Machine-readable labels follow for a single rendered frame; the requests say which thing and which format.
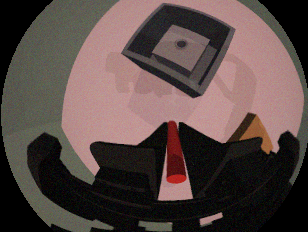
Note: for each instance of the red peg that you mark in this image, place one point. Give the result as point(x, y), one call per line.
point(176, 172)

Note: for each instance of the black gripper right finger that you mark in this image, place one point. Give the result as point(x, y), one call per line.
point(205, 158)

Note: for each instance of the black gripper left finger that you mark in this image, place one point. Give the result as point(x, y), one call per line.
point(146, 157)

